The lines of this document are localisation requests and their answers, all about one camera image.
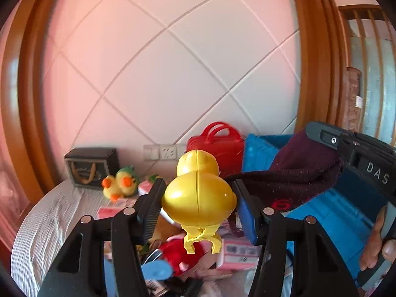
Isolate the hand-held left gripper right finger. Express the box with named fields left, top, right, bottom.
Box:
left=232, top=179, right=359, bottom=297

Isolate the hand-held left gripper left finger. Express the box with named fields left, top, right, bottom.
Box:
left=37, top=178, right=168, bottom=297

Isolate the yellow plastic duck toy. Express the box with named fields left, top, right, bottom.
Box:
left=161, top=149, right=238, bottom=255

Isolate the blue plastic crate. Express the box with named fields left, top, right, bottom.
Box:
left=241, top=134, right=384, bottom=285

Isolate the maroon knit hat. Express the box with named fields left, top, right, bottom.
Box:
left=223, top=130, right=345, bottom=214

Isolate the grey striped desktop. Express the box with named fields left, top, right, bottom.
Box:
left=11, top=178, right=149, bottom=297

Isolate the person's right hand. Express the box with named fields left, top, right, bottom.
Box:
left=360, top=206, right=396, bottom=271

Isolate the brown plush toy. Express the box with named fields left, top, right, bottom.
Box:
left=153, top=215, right=184, bottom=242

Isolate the small pink box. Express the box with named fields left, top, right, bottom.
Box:
left=138, top=181, right=155, bottom=196

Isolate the pink box white label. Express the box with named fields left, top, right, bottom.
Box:
left=216, top=238, right=264, bottom=270

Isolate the flat red pink box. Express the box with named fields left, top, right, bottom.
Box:
left=97, top=206, right=137, bottom=221

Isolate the yellow duck plush green hat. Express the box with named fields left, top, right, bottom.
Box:
left=102, top=165, right=139, bottom=200

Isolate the red plush figure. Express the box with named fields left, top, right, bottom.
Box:
left=159, top=238, right=205, bottom=276

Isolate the blue round plastic piece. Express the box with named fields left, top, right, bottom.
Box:
left=142, top=260, right=173, bottom=283

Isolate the patterned rolled carpet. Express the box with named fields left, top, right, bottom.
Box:
left=346, top=67, right=362, bottom=128

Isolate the small black box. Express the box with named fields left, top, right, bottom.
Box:
left=64, top=148, right=120, bottom=189

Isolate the red handbag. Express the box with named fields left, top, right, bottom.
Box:
left=186, top=122, right=246, bottom=177

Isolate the frosted glass partition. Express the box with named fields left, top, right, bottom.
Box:
left=339, top=4, right=396, bottom=147

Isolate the white wall switch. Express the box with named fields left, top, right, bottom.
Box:
left=143, top=145, right=160, bottom=161

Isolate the white wall socket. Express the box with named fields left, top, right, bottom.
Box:
left=159, top=144, right=178, bottom=161

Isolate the wooden wall frame post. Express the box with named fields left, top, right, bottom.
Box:
left=0, top=0, right=76, bottom=198
left=286, top=0, right=345, bottom=128

